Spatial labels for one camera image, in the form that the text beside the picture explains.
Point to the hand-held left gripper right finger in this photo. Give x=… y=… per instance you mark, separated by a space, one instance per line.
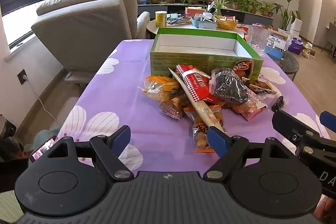
x=216 y=140

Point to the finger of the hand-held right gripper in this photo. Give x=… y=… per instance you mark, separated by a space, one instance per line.
x=286 y=123
x=329 y=121

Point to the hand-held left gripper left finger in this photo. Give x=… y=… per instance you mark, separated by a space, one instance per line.
x=123 y=137

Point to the orange cartoon snack packet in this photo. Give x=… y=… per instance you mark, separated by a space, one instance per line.
x=200 y=140

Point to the pink white snack packet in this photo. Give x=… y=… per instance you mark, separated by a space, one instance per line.
x=252 y=108

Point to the green cardboard box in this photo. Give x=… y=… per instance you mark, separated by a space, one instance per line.
x=199 y=60

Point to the person's right hand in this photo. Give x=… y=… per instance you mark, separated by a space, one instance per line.
x=328 y=209

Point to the small dark wrapped candy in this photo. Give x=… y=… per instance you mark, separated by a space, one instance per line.
x=278 y=104

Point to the purple floral tablecloth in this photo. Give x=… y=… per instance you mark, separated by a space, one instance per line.
x=118 y=98

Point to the brown white snack packet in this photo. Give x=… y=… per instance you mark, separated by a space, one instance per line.
x=262 y=87

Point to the orange packet pink label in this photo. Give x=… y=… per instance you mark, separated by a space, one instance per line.
x=172 y=111

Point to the clear packet dark contents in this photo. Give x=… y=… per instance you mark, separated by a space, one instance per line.
x=228 y=85

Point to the dark round side table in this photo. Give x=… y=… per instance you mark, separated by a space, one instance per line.
x=290 y=65

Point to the red checkered snack packet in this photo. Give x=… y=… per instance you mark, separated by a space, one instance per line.
x=197 y=82

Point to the yellow orange snack packet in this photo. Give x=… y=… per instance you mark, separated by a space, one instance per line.
x=160 y=87

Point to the beige paper bag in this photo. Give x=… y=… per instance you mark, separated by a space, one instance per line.
x=308 y=50

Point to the purple bag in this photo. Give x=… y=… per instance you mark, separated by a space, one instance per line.
x=295 y=47

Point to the white blue carton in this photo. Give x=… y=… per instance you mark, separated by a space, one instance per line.
x=275 y=47

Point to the smartphone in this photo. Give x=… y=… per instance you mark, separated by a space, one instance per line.
x=42 y=150

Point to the glass mug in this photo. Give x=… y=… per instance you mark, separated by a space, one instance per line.
x=258 y=37

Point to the white air purifier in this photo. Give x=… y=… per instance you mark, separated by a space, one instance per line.
x=295 y=28

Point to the large leafy floor plant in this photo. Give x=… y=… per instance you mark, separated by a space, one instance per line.
x=286 y=14

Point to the beige recliner armchair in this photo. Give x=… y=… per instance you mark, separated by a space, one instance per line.
x=86 y=29

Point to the wicker basket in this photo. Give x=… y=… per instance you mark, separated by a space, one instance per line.
x=225 y=24

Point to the blue grey tray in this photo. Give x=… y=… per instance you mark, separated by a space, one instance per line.
x=203 y=24

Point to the round white table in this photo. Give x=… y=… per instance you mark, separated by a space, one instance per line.
x=181 y=27

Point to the yellow can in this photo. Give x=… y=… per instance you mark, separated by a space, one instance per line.
x=161 y=19

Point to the pile of dark sachets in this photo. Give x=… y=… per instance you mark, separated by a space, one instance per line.
x=178 y=21

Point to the orange tissue box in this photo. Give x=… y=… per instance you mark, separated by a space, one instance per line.
x=194 y=11

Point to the dark television console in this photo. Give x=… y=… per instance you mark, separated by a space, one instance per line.
x=152 y=8

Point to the spider plant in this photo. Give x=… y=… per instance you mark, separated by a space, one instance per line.
x=219 y=3

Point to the dark wall socket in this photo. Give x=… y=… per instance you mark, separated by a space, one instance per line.
x=22 y=77

